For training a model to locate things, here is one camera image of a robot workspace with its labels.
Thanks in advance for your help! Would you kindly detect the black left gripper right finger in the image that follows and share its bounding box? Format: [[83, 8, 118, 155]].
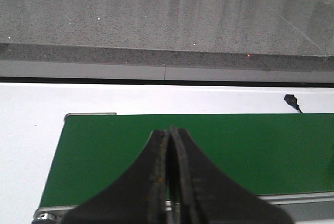
[[169, 127, 293, 223]]

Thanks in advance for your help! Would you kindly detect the black sensor with cable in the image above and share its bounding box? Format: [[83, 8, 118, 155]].
[[284, 94, 303, 113]]

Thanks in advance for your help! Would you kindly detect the grey stone slab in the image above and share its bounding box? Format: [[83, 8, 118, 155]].
[[1, 0, 326, 62], [260, 0, 333, 70]]

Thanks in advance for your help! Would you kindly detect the grey stone slab left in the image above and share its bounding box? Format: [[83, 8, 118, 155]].
[[1, 0, 326, 62]]

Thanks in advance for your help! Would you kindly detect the green conveyor belt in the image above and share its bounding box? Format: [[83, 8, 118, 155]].
[[40, 113, 333, 207]]

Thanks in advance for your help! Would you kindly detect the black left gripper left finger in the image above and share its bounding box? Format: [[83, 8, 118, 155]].
[[61, 130, 169, 223]]

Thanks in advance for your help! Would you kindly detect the aluminium conveyor frame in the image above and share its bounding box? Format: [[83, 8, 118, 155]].
[[33, 126, 333, 223]]

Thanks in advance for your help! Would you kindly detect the grey stone slab right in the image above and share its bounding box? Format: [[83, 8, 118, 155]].
[[260, 0, 333, 70]]

